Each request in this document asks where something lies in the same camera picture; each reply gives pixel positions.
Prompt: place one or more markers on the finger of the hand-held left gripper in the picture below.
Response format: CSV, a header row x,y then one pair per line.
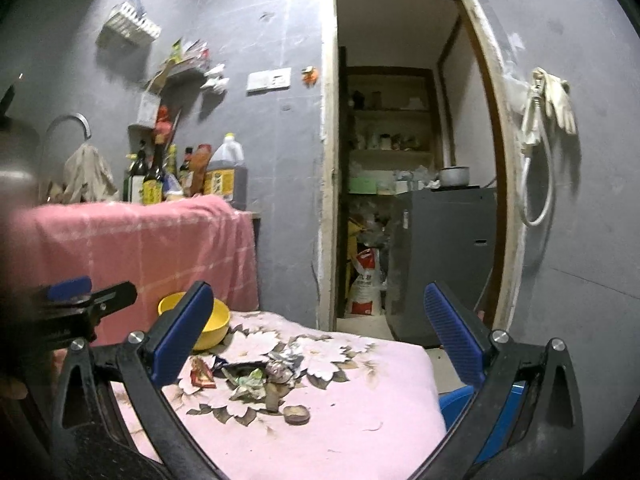
x,y
115,296
70,287

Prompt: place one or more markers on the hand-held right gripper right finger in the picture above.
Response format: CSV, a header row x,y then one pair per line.
x,y
455,335

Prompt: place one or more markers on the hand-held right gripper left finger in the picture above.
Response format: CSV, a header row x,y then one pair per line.
x,y
182,335

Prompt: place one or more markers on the red snack wrapper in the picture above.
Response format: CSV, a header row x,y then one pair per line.
x,y
202,375

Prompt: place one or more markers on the dark blue wrapper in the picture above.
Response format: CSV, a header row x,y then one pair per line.
x,y
240,366

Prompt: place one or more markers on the blue plastic bin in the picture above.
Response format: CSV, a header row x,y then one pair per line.
x,y
455,405

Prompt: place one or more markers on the green wrapper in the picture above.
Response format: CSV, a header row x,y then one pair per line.
x,y
250,386

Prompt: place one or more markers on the purple wrapper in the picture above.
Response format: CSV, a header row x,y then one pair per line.
x,y
277,372

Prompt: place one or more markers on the brown cardboard scrap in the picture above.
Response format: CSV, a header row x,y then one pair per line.
x,y
272,399

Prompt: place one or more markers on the silver foil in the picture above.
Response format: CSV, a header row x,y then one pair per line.
x,y
294,355

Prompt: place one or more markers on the round brown lid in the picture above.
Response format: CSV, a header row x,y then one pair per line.
x,y
296,414

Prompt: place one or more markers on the person's left hand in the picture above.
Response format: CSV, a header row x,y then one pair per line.
x,y
10,388

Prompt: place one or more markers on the yellow plastic bowl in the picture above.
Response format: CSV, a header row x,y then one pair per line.
x,y
220,320

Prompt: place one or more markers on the pink checked cloth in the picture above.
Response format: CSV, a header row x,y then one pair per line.
x,y
150,250

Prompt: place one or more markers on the grey fridge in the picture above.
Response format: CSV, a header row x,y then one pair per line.
x,y
440,260

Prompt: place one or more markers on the white red sack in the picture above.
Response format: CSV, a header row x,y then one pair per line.
x,y
367,285

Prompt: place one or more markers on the beige rag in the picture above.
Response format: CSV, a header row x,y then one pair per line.
x,y
87,175

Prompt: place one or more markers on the dark green glass bottle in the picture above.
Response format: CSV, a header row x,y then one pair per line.
x,y
134,177

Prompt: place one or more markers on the metal kettle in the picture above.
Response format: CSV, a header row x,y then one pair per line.
x,y
15,160

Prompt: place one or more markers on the pile of plastic bags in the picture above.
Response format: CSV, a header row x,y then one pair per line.
x,y
370,222

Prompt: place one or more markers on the pink floral blanket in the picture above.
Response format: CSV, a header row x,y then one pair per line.
x,y
350,435

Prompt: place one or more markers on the dark bottle red cap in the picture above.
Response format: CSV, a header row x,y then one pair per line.
x,y
186,167

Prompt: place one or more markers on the slim yellow bottle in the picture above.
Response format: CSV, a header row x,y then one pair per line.
x,y
172,160

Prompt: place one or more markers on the orange brown sauce bottle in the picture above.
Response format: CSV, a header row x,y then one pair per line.
x,y
201,170

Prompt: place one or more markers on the metal pot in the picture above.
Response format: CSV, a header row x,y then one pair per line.
x,y
455,176

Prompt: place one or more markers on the white crumpled bags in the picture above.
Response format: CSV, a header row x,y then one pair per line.
x,y
415,179

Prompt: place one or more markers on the large cooking oil jug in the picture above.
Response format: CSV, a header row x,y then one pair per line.
x,y
226,175

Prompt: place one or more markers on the curved metal faucet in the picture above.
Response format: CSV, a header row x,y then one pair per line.
x,y
70,119

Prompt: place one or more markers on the green box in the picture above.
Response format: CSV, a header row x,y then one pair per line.
x,y
362,185

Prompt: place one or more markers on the red packet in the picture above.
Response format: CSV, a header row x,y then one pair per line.
x,y
162,124

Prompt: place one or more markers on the wooden shelf unit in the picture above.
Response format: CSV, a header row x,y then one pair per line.
x,y
390,112

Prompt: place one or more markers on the bunch of seasoning packets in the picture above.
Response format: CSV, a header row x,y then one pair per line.
x,y
187,55

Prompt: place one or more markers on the cream rubber gloves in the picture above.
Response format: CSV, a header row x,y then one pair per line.
x,y
560,100

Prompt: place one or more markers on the white wall basket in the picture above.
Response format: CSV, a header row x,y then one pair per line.
x,y
145,110

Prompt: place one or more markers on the white door frame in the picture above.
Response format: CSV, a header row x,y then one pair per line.
x,y
327,160

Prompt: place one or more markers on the grey wall shelf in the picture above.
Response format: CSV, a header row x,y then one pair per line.
x,y
185,76

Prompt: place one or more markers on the white wall-mounted holder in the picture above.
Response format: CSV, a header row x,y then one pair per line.
x,y
215,78

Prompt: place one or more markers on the white switch socket panel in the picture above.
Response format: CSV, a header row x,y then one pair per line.
x,y
268,80

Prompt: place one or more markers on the white perforated wall rack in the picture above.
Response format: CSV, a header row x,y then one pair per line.
x,y
125,25

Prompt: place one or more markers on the orange wall hook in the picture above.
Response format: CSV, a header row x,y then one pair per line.
x,y
310,75

